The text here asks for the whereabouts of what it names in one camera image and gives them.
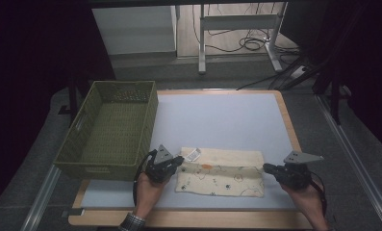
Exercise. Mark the white cabinet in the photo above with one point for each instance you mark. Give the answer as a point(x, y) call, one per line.
point(134, 30)

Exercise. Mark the black metal stand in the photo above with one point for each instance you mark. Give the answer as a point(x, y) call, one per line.
point(72, 96)
point(334, 96)

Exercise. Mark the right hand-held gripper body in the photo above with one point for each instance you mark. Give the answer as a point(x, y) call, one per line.
point(296, 174)

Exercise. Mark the person's right hand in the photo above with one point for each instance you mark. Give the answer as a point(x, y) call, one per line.
point(307, 202)

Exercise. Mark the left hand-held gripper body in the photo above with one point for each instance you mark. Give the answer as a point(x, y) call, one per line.
point(159, 168)

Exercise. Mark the cream printed towel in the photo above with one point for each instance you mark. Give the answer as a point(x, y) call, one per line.
point(224, 176)

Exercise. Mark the aluminium rail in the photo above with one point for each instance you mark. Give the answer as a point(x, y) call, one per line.
point(355, 160)
point(39, 202)

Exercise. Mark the white metal desk frame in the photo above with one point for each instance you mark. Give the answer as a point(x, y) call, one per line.
point(238, 21)

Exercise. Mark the white power strip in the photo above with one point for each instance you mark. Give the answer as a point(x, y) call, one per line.
point(297, 72)

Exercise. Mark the person's left hand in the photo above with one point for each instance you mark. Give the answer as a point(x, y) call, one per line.
point(148, 194)

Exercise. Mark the green woven basket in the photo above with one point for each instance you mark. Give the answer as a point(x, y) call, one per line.
point(114, 166)

